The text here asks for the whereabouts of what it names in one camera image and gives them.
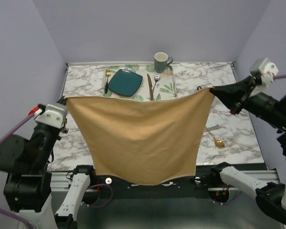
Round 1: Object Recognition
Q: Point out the brown handled knife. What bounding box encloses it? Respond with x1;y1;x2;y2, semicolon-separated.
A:
147;73;154;101

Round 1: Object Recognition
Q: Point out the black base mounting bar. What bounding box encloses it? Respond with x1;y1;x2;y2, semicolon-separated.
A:
83;175;241;204

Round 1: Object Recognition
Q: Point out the aluminium frame rail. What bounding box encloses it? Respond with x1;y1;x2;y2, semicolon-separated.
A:
51;170;280;192

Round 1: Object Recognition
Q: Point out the leaf pattern serving tray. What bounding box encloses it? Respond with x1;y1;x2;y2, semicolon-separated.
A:
103;63;178;102

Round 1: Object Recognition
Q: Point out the orange cloth napkin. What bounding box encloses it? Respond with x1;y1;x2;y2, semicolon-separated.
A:
66;89;214;185

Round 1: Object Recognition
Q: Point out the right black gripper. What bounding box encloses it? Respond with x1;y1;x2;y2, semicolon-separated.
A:
211;73;286;130

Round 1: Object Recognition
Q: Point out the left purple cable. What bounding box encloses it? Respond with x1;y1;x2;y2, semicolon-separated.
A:
0;113;37;229

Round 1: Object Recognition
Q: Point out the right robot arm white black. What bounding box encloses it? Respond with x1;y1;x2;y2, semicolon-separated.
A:
209;76;286;225

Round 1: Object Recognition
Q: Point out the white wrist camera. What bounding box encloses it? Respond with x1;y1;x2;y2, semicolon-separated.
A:
250;58;279;85
29;103;68;129

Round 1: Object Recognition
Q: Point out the silver table knife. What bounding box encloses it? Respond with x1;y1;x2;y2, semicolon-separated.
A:
206;125;220;131

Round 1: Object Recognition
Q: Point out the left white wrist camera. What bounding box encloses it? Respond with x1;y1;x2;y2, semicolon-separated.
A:
29;103;68;129

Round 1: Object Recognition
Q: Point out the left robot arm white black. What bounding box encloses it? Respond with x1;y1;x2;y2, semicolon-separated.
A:
0;98;96;229

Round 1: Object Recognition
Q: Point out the gold spoon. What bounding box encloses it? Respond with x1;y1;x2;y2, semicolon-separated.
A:
205;128;225;148

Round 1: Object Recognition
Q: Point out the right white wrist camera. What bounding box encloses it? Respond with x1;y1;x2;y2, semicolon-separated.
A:
250;58;279;85

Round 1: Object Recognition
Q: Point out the grey green mug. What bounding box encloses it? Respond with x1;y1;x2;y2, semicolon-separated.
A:
154;52;173;73

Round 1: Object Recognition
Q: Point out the teal square plate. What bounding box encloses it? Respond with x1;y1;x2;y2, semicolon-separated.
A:
108;69;143;97

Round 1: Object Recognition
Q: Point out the silver spoon on tray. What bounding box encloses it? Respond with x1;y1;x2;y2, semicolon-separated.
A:
152;74;161;92

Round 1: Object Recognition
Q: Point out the gold fork green handle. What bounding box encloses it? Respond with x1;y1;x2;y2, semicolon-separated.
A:
105;67;111;94

